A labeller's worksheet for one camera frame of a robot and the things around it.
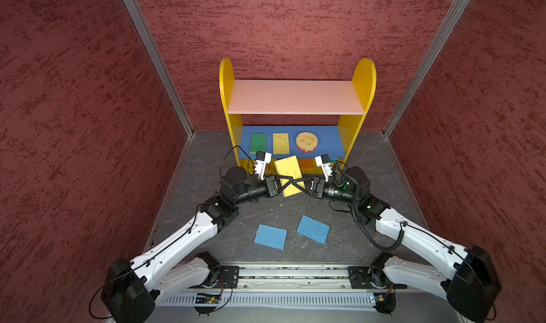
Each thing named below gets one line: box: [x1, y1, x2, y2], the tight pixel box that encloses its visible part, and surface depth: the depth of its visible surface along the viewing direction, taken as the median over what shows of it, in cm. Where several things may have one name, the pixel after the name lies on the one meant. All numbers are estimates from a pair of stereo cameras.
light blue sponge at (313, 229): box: [297, 214, 331, 245], surface depth 87 cm
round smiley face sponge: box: [295, 131, 318, 153], surface depth 96 cm
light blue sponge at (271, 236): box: [253, 223, 288, 251], surface depth 85 cm
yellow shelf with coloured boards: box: [219, 57, 377, 175], surface depth 82 cm
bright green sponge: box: [250, 133, 267, 155], surface depth 98 cm
